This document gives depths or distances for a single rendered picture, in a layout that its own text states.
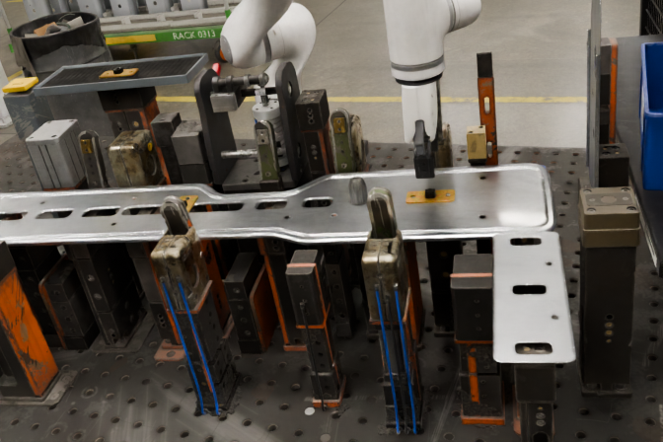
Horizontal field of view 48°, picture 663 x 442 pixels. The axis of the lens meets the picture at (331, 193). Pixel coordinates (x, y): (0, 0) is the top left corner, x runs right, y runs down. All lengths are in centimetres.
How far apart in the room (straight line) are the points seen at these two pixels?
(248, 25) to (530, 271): 91
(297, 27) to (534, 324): 103
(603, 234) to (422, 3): 43
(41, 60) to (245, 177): 289
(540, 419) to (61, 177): 108
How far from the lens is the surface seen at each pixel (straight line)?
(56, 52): 431
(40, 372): 158
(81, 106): 443
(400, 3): 113
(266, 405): 140
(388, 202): 110
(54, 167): 166
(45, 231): 151
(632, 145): 138
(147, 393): 151
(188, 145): 154
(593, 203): 115
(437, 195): 130
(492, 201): 128
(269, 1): 165
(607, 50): 135
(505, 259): 113
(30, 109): 186
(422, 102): 117
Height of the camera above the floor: 165
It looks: 29 degrees down
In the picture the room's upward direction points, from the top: 10 degrees counter-clockwise
